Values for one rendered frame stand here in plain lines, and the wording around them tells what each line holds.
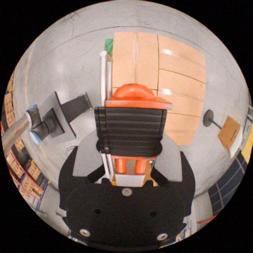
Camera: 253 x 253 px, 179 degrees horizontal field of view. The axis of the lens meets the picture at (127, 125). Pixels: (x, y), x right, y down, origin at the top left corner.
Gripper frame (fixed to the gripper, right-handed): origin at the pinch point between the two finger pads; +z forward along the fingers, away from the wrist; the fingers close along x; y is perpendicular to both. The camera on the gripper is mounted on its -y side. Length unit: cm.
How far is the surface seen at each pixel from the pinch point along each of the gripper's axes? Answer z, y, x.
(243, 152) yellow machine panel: 25, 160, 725
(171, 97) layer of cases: 67, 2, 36
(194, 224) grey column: -56, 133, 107
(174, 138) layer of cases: 67, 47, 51
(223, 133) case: 52, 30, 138
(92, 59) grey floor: 122, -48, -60
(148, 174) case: 37, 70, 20
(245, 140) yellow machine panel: 63, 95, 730
